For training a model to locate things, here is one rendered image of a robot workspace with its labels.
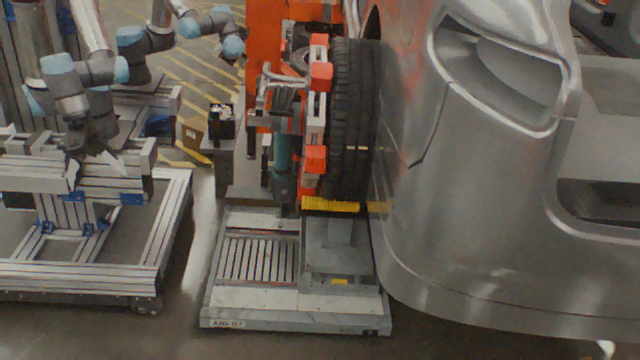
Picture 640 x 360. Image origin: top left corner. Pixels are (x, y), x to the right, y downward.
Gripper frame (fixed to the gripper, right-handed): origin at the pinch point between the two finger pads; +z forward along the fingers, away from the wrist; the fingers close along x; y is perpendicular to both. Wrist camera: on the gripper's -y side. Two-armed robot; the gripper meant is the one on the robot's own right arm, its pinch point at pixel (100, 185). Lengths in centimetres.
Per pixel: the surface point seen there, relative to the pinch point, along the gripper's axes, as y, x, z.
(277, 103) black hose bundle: 47, -52, -4
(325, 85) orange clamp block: 42, -70, -6
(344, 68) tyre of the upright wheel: 45, -78, -10
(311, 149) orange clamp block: 39, -60, 14
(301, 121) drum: 63, -59, 8
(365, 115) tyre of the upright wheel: 36, -80, 6
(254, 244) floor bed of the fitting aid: 106, -23, 71
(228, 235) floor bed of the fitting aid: 112, -10, 65
